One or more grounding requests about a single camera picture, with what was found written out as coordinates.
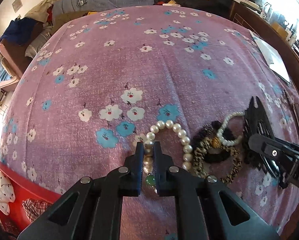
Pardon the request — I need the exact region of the red white plaid scrunchie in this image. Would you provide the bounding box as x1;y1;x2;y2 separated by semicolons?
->
22;198;51;223

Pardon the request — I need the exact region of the blue cloth on armchair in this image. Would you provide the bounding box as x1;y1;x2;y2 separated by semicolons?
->
0;17;43;46

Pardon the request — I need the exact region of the white paper sheet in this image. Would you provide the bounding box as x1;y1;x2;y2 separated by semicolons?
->
249;30;291;84

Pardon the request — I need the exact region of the small pearl bead bracelet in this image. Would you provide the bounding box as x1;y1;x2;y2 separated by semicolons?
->
215;110;247;147

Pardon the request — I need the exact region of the leopard print scrunchie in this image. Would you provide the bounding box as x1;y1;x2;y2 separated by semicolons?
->
192;137;242;185

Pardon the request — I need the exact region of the wooden bed frame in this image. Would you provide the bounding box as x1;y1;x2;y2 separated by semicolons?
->
230;3;299;92

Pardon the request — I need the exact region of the brown armchair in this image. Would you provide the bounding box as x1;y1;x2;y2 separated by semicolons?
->
0;39;32;78

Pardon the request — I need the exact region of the large pearl bracelet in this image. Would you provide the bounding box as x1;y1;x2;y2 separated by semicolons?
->
142;119;194;193

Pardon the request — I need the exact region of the white cherry print scrunchie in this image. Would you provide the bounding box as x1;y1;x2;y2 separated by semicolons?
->
0;170;15;216

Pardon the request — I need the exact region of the red tray box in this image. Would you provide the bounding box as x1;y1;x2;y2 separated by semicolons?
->
0;158;63;237

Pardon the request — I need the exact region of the pink floral bedspread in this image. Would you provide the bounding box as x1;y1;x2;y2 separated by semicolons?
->
0;5;299;237

